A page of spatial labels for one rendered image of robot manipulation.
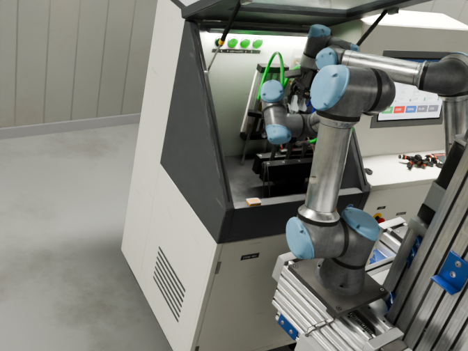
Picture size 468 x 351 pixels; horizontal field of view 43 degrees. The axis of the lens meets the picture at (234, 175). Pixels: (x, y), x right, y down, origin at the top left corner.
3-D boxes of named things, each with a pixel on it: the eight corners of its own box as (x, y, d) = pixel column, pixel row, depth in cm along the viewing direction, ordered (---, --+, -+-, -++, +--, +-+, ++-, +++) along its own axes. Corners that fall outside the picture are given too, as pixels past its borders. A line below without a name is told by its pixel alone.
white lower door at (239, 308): (191, 368, 256) (223, 245, 222) (189, 363, 258) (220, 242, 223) (310, 335, 288) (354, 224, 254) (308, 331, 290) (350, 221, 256)
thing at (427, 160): (409, 173, 264) (414, 162, 261) (394, 160, 272) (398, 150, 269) (444, 168, 275) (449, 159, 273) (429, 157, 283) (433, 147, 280)
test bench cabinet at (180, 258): (181, 384, 260) (216, 244, 221) (136, 294, 301) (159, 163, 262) (308, 347, 295) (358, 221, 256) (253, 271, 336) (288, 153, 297)
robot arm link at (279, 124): (306, 136, 186) (300, 104, 189) (274, 136, 181) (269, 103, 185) (294, 145, 192) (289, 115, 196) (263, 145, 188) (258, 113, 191)
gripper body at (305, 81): (299, 102, 221) (308, 72, 215) (287, 91, 227) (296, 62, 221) (315, 101, 225) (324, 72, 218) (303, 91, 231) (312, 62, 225)
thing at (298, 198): (225, 243, 223) (235, 209, 215) (221, 236, 226) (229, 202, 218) (351, 223, 254) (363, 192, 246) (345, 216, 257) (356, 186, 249)
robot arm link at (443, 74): (459, 106, 182) (311, 76, 201) (464, 97, 191) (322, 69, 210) (468, 69, 177) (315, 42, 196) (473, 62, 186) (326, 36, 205)
